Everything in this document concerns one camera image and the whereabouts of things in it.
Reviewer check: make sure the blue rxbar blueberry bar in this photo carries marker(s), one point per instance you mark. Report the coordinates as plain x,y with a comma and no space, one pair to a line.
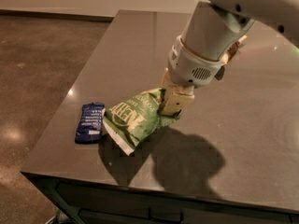
90,126

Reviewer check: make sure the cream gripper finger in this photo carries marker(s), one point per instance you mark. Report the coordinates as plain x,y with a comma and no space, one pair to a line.
176,98
165,80

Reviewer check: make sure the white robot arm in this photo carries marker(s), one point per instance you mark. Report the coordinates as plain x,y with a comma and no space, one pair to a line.
215,25

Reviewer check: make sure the brown and cream chip bag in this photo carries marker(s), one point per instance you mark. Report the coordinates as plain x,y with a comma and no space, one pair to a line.
230,53

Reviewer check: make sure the green jalapeno chip bag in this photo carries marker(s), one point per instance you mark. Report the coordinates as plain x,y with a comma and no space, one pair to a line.
130,122

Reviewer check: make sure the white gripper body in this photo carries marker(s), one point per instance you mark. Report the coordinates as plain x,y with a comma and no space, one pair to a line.
191,66

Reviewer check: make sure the dark table frame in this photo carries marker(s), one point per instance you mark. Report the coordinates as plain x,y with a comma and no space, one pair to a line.
93,203

